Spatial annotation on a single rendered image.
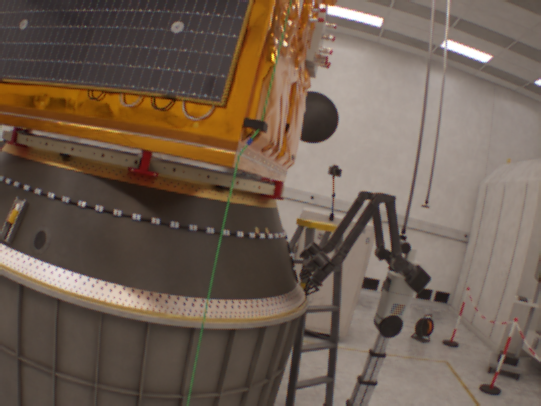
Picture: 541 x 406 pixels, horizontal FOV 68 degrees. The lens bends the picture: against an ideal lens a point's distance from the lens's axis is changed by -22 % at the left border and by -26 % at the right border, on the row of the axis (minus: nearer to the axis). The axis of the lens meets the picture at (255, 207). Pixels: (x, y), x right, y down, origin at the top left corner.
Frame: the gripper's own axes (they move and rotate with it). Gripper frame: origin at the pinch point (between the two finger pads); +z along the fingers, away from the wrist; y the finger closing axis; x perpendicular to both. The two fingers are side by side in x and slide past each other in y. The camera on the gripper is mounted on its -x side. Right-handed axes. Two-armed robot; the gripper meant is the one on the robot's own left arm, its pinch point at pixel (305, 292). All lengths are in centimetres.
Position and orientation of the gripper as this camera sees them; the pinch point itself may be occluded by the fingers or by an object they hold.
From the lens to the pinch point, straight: 268.1
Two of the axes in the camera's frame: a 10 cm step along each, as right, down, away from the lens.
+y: -0.2, 0.5, -10.0
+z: -6.8, 7.3, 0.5
